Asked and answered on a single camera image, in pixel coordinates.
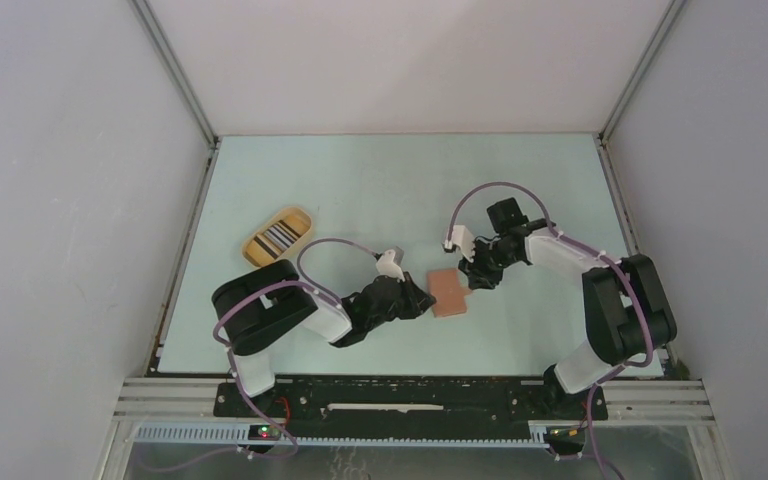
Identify brown leather card holder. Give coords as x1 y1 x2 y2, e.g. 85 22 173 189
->
427 268 472 318

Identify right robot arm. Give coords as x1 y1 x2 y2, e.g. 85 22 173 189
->
443 198 677 418

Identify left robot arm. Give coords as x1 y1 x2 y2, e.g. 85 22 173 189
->
211 249 436 417

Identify grey cable duct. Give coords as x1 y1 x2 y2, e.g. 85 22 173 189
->
134 422 586 449

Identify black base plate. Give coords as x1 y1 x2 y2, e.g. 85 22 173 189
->
213 375 608 441

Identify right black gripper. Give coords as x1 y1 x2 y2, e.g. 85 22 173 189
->
459 237 520 290

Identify cards in tray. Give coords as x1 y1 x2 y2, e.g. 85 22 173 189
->
251 220 301 259

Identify yellow oval card tray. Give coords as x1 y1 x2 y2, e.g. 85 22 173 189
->
241 206 314 268

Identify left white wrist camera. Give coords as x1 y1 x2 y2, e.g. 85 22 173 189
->
375 247 405 281

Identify aluminium frame rail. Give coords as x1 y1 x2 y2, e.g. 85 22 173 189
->
114 378 715 426

